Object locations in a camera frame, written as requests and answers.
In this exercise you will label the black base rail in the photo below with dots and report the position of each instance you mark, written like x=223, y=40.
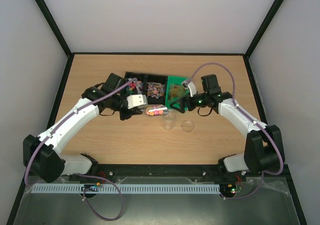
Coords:
x=196, y=173

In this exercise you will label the clear jar lid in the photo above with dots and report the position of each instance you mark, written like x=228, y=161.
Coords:
x=187, y=126

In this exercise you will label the clear plastic jar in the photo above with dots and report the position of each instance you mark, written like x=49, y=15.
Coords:
x=168, y=120

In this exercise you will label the black bin with lollipop candies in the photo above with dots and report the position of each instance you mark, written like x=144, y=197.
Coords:
x=155, y=88

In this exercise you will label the green bin with gummies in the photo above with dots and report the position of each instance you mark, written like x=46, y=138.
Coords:
x=174, y=89

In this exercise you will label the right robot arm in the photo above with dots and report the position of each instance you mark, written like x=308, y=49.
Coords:
x=263, y=150

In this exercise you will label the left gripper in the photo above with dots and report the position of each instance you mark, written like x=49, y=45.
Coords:
x=123, y=116

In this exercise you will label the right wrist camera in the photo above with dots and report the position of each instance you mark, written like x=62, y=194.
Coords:
x=188, y=85

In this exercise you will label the metal scoop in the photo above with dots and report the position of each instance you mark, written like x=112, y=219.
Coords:
x=154, y=110

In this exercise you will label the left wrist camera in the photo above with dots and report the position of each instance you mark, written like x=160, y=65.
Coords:
x=136, y=101

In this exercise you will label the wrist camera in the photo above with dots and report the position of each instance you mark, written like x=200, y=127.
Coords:
x=188, y=85
x=136, y=101

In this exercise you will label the grey slotted cable duct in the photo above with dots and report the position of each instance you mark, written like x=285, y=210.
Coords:
x=126, y=189

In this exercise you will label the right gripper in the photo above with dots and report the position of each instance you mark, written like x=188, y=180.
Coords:
x=186, y=103

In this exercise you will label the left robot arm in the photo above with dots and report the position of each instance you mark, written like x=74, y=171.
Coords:
x=42, y=153

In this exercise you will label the black bin with star candies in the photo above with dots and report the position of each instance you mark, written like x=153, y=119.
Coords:
x=137, y=83

